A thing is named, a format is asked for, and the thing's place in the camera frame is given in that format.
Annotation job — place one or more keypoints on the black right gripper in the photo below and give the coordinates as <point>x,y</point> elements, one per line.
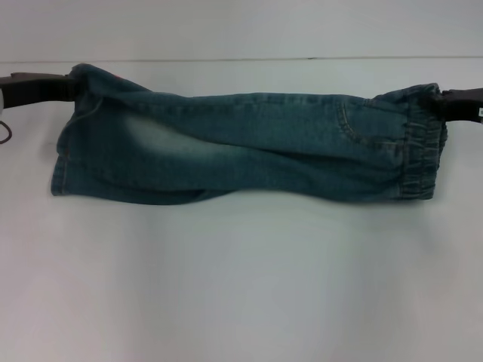
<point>466,105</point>

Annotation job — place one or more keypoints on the blue denim shorts with print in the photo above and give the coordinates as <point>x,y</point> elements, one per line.
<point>245,143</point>

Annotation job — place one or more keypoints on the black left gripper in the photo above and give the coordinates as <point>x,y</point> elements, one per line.
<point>34,90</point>

